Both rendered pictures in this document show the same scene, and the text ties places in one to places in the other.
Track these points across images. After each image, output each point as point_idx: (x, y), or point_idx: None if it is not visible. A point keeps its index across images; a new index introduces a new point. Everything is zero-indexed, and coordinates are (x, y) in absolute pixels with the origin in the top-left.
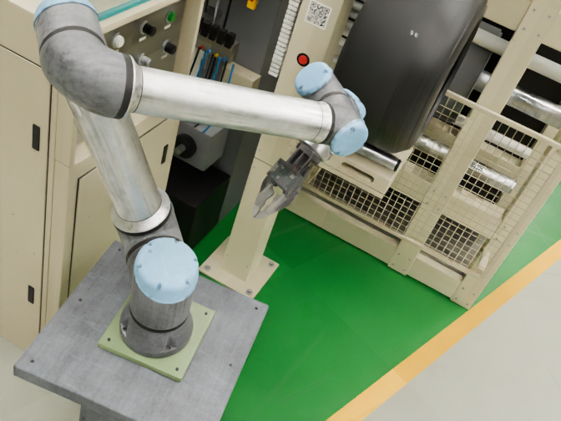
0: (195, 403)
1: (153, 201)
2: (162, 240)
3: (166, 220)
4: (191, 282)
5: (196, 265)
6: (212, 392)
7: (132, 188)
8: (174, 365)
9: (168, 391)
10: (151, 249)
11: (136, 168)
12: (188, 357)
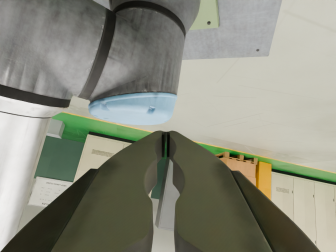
0: (243, 30)
1: (33, 139)
2: (96, 113)
3: (57, 99)
4: (171, 115)
5: (157, 114)
6: (257, 14)
7: (32, 181)
8: (203, 20)
9: (213, 33)
10: (103, 117)
11: (16, 217)
12: (211, 6)
